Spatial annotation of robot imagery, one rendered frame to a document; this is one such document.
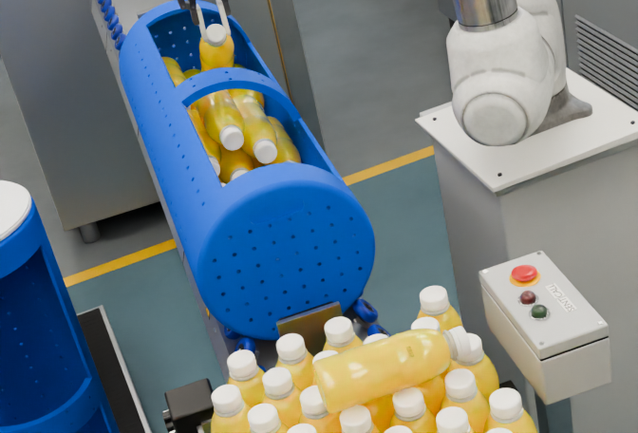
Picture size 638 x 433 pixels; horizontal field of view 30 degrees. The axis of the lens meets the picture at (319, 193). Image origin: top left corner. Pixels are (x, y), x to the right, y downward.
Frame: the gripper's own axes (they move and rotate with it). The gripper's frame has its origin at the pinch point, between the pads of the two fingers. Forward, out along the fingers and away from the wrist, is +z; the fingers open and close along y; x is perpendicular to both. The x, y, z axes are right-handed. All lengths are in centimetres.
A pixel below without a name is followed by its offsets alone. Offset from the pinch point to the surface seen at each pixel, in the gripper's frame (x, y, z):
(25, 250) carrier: 15, 47, 27
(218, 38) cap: 1.2, -0.2, 3.5
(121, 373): -51, 42, 111
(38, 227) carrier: 10, 44, 27
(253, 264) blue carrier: 64, 10, 14
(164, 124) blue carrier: 24.4, 15.5, 6.5
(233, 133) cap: 30.4, 4.8, 9.1
